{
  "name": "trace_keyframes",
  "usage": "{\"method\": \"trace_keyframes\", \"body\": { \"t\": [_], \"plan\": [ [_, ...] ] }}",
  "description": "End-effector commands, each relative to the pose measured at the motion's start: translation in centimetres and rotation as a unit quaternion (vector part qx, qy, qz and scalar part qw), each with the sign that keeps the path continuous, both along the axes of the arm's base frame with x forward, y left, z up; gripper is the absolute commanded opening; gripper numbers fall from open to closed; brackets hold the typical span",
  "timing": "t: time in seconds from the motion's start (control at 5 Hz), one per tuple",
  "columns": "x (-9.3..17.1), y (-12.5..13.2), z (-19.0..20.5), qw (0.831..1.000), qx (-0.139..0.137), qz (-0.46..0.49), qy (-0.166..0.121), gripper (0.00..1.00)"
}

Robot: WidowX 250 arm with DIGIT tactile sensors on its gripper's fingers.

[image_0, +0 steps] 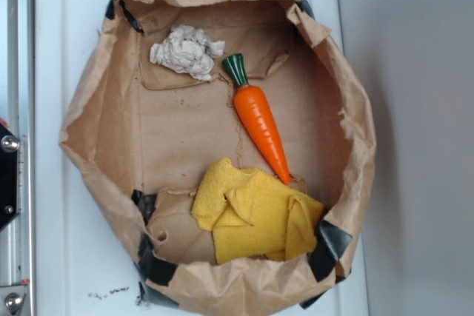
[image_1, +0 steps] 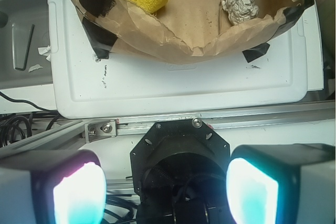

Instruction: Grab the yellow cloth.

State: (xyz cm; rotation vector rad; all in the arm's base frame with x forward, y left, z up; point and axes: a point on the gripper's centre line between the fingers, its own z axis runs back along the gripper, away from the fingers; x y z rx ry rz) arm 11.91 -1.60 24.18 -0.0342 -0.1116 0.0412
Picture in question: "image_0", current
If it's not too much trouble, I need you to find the yellow cloth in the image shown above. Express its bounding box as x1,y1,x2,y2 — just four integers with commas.
191,158,324,264

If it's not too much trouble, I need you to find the orange toy carrot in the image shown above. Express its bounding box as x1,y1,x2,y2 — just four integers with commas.
223,53,291,184

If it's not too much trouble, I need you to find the brown paper bag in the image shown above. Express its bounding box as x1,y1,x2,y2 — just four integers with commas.
60,0,376,315

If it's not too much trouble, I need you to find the crumpled white paper towel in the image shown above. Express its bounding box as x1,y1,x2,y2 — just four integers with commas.
149,24,226,81

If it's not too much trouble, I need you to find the black bracket with bolts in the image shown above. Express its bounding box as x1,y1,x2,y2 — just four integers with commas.
0,118,20,232

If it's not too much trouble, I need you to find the metal frame rail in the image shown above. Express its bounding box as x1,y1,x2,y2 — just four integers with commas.
1,0,36,315

